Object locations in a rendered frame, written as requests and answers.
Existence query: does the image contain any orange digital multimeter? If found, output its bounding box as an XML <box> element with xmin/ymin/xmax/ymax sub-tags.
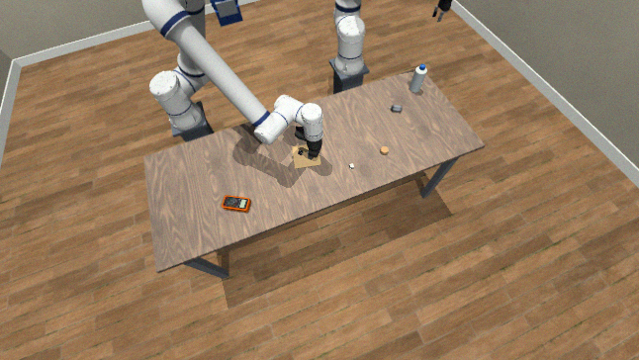
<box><xmin>222</xmin><ymin>195</ymin><xmax>251</xmax><ymax>213</ymax></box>

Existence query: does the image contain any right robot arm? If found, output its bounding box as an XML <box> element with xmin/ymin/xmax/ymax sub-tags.
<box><xmin>141</xmin><ymin>0</ymin><xmax>322</xmax><ymax>145</ymax></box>

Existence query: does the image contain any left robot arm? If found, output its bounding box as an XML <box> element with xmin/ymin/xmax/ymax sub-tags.
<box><xmin>333</xmin><ymin>0</ymin><xmax>365</xmax><ymax>75</ymax></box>

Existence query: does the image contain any tan flat mat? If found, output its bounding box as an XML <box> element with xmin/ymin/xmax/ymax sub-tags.
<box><xmin>292</xmin><ymin>144</ymin><xmax>321</xmax><ymax>169</ymax></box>

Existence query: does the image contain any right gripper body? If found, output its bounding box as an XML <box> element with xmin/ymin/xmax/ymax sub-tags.
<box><xmin>295</xmin><ymin>127</ymin><xmax>323</xmax><ymax>158</ymax></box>

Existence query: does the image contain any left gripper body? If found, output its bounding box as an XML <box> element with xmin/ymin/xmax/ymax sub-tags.
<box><xmin>437</xmin><ymin>0</ymin><xmax>452</xmax><ymax>12</ymax></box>

